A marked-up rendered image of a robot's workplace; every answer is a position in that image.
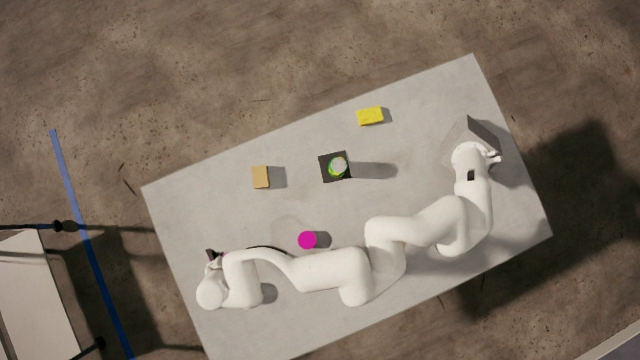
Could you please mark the green and yellow drink can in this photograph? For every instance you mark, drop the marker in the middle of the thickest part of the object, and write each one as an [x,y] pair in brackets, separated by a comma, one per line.
[338,166]

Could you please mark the magenta short cylinder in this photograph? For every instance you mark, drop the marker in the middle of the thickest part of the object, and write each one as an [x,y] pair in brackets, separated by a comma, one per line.
[306,240]

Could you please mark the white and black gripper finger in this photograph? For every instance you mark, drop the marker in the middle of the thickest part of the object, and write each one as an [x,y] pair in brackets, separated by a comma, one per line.
[212,254]

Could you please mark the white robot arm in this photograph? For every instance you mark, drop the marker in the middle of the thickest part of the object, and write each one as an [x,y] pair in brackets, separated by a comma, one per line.
[236,284]

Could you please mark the dark grey square tile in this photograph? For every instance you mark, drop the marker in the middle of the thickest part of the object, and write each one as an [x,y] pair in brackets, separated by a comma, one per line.
[324,161]

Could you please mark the small tan block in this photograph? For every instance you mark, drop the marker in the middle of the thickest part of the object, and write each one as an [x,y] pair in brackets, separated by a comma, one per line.
[260,176]

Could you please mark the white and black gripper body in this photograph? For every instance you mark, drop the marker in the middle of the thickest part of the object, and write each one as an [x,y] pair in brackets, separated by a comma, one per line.
[217,263]

